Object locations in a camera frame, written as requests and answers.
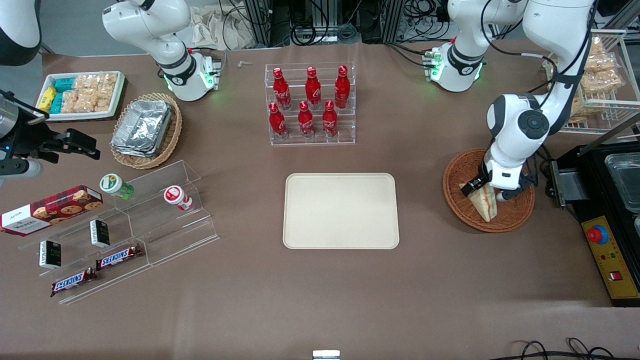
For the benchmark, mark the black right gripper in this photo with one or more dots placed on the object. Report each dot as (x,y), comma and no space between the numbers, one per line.
(26,137)

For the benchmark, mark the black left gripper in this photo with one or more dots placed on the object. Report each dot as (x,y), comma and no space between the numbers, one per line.
(470,187)

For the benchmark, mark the triangle sandwich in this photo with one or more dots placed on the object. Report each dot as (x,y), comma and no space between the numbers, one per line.
(484,205)

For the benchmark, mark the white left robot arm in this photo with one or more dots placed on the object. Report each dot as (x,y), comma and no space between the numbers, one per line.
(550,30)

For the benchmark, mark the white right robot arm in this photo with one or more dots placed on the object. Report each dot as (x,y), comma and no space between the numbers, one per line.
(150,30)

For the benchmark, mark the brown round wicker basket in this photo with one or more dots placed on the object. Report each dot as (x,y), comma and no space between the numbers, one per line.
(457,175)

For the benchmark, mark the white snack tray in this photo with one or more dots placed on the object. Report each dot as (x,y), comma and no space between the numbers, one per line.
(117,100)

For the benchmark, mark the light oval wicker basket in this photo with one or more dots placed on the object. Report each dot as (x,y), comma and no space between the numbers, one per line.
(170,142)

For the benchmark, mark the beige rectangular tray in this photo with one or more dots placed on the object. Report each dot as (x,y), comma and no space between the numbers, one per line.
(340,210)

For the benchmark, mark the clear rice cracker bag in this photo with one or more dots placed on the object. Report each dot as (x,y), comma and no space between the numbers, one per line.
(95,82)
(70,101)
(95,101)

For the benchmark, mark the teal snack packet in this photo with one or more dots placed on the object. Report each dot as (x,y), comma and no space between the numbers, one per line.
(56,103)
(64,84)

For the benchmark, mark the green capped drink bottle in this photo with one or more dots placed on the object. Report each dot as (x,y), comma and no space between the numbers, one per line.
(114,185)

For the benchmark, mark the yellow snack packet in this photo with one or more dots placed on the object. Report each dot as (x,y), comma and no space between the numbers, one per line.
(47,99)

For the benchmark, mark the stack of foil trays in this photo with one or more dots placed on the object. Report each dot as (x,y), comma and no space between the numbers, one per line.
(142,127)

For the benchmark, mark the red tartan cookie box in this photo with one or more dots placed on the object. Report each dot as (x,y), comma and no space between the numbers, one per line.
(50,210)

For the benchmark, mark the small black white box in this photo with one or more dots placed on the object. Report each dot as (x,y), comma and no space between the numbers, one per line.
(50,254)
(100,233)

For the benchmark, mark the black countertop machine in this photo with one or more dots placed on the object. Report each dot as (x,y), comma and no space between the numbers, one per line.
(595,200)

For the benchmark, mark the red white drink bottle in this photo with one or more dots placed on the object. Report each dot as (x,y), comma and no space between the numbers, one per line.
(176,196)

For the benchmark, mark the red emergency stop button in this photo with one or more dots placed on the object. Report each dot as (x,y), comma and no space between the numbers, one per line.
(597,234)

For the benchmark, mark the bagged fried snack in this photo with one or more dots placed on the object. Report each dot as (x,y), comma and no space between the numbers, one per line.
(602,82)
(596,46)
(602,63)
(577,112)

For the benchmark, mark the snickers chocolate bar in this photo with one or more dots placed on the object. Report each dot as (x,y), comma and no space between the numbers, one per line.
(72,282)
(119,256)

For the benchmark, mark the clear acrylic stepped shelf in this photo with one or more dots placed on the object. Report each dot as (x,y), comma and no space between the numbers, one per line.
(170,235)

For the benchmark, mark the metal pan in machine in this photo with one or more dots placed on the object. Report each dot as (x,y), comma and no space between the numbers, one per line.
(625,180)

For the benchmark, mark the yellow control panel box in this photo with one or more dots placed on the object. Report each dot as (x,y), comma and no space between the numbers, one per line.
(615,260)

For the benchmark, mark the red cola bottle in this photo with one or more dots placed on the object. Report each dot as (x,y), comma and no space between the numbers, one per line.
(277,124)
(306,122)
(281,90)
(313,89)
(342,87)
(329,121)

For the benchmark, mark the beige crumpled cloth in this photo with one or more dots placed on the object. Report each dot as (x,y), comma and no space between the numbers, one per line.
(210,27)

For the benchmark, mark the small clear plastic piece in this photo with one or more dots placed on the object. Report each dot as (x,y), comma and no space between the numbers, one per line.
(245,63)

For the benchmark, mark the clear acrylic bottle rack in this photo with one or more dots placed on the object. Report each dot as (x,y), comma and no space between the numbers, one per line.
(310,142)

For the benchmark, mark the small silver white device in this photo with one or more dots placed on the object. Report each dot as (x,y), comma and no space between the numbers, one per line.
(326,355)

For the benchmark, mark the red rocker switch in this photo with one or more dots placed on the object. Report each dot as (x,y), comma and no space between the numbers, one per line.
(615,275)

